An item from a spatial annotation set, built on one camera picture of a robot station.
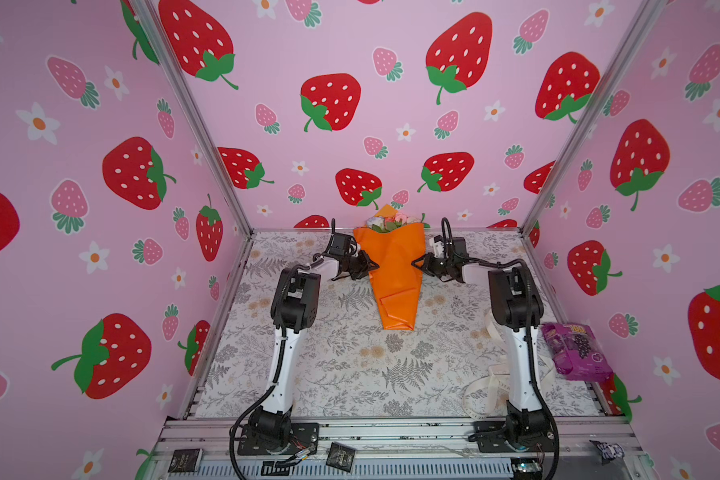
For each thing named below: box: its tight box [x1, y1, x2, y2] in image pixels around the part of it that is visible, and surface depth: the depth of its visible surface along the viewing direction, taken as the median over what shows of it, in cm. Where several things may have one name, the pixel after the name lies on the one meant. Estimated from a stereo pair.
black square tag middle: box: [325, 442, 357, 473], surface depth 71 cm
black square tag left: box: [168, 448, 202, 473], surface depth 71 cm
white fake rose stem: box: [367, 216, 385, 233], surface depth 121 cm
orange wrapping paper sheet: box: [353, 204, 425, 330], surface depth 112 cm
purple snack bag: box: [541, 322, 615, 383], surface depth 85 cm
